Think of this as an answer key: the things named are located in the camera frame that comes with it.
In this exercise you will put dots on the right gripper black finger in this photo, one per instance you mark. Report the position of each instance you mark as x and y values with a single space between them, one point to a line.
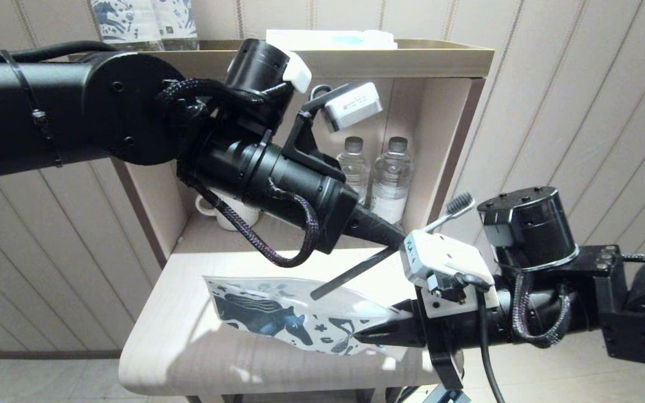
395 334
407 312

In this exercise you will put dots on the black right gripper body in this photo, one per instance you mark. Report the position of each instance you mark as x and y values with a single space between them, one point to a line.
440 347

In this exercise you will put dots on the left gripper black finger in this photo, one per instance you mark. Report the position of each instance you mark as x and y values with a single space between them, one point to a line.
373 238
381 225

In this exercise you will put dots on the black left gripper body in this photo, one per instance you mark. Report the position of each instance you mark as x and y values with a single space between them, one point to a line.
339 212

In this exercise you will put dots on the grey toothbrush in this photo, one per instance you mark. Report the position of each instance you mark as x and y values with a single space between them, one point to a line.
350 274

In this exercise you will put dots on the white zip pouch blue horse print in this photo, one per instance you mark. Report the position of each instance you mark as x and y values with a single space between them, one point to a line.
277 313

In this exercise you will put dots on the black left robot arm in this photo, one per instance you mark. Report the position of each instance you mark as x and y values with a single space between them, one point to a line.
76 112

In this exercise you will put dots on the grey robot base chassis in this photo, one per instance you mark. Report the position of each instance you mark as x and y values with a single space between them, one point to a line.
445 397

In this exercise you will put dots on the clear water bottle plain label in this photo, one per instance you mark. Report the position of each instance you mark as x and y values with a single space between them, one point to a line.
391 184

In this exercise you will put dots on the clear water bottle dotted label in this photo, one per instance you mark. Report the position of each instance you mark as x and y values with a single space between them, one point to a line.
356 168

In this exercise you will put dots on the white ribbed mug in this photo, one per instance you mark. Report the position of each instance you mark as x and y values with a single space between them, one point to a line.
227 215

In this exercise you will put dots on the brown shelf tray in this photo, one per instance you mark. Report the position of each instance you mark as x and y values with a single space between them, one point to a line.
412 62

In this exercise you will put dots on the flat white blue packet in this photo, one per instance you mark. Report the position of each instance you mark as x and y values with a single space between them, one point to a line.
322 39

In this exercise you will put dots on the beige wooden shelf unit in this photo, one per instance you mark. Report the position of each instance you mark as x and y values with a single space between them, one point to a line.
177 336

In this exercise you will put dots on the small blue printed white pouch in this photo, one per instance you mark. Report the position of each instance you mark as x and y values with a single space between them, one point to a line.
180 22

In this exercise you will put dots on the large blue printed white pouch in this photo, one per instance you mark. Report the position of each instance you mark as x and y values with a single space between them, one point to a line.
126 22

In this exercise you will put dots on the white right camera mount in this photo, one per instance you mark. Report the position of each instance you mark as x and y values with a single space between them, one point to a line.
457 263

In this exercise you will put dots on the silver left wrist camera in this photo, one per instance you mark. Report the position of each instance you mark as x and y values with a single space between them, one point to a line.
353 106

